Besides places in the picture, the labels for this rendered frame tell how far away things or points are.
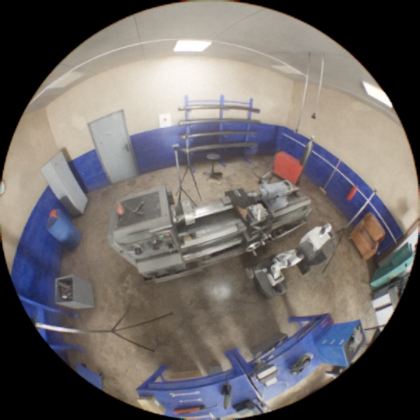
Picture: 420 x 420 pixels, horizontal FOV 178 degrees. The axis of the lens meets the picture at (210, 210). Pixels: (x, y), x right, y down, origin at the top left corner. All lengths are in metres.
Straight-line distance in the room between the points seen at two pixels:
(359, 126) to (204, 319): 5.62
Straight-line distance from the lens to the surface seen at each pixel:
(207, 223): 1.77
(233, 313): 2.19
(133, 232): 1.17
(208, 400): 1.67
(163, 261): 1.50
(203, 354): 2.29
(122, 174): 4.58
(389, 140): 4.75
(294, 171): 4.09
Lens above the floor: 2.16
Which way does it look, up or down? 48 degrees down
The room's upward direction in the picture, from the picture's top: 1 degrees clockwise
